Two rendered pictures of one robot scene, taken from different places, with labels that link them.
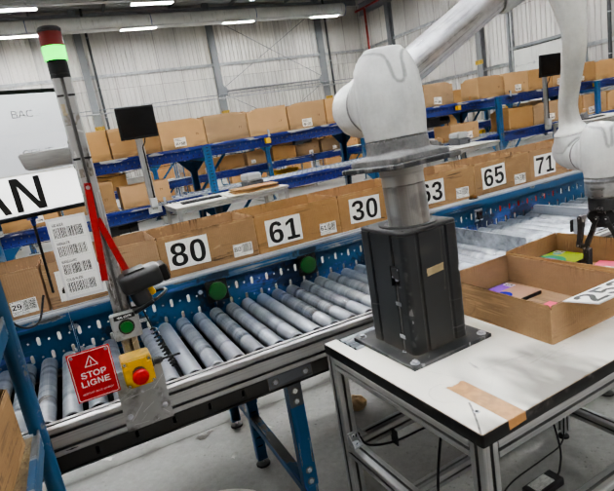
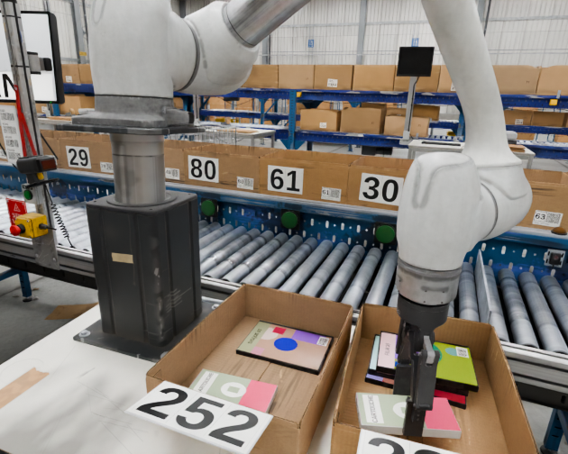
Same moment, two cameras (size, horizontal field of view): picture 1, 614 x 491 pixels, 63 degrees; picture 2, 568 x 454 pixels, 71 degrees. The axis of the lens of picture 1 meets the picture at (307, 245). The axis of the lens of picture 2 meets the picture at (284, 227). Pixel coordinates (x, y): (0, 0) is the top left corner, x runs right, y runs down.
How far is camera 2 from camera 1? 141 cm
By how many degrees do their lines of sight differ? 44
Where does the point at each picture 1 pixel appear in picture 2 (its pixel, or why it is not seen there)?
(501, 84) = not seen: outside the picture
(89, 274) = (17, 149)
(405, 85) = (98, 30)
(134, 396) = (38, 243)
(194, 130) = not seen: hidden behind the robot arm
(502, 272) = (339, 323)
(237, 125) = (525, 79)
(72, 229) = (9, 115)
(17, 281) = (105, 149)
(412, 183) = (116, 154)
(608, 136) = (422, 187)
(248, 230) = (252, 167)
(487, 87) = not seen: outside the picture
